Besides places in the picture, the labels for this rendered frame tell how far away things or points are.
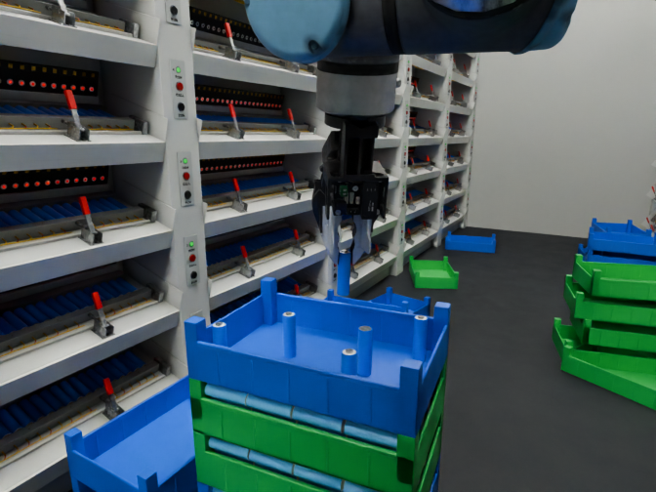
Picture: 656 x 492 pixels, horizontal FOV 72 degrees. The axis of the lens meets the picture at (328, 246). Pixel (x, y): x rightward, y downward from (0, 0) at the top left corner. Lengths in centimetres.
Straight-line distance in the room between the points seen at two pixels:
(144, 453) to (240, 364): 39
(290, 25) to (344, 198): 23
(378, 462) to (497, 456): 66
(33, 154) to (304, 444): 64
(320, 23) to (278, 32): 4
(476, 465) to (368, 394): 67
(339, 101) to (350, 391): 31
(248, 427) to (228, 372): 7
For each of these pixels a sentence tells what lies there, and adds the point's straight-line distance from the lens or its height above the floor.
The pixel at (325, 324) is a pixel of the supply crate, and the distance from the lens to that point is 72.
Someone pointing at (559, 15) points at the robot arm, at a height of 78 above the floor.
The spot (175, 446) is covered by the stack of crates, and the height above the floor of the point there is 16.
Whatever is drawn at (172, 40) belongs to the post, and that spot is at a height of 90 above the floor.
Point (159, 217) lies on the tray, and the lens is 110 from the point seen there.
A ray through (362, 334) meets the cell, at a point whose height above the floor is 46.
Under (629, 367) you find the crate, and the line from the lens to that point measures 169.
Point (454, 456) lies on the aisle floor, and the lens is 116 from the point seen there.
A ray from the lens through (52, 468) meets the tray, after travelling 107.
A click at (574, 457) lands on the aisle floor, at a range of 125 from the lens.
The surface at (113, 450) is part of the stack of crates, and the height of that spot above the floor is 16.
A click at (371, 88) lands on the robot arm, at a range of 50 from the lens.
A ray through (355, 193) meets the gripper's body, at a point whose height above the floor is 64.
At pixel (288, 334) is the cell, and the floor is 44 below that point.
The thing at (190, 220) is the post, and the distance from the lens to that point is 111.
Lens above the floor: 71
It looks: 14 degrees down
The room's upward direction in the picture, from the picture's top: straight up
